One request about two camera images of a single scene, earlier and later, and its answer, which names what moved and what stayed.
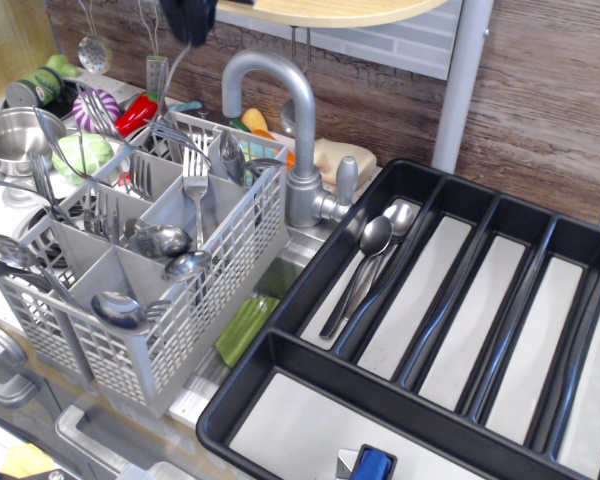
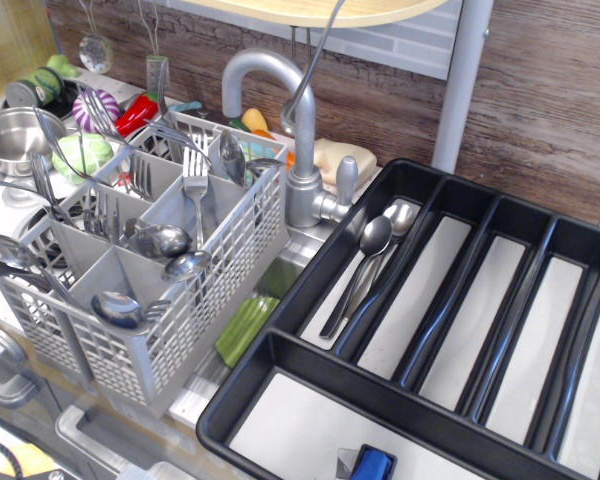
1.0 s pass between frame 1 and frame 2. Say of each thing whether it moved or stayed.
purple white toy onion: stayed
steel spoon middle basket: stayed
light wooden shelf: stayed
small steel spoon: moved
